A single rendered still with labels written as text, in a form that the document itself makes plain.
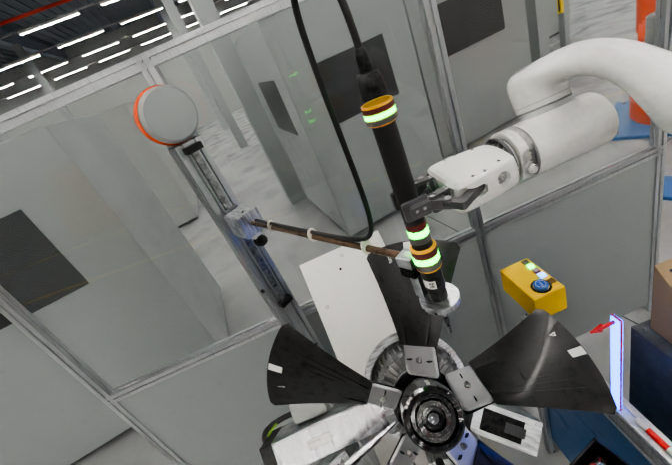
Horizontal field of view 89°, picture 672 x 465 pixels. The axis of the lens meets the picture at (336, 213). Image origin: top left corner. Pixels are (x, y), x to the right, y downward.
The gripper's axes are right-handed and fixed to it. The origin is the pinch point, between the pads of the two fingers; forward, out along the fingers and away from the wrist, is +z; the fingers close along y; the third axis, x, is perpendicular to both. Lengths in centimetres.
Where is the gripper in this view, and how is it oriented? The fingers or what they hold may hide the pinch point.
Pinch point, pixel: (410, 202)
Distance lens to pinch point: 53.2
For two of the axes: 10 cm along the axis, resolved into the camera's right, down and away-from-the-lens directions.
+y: -2.0, -4.0, 9.0
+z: -9.1, 4.2, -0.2
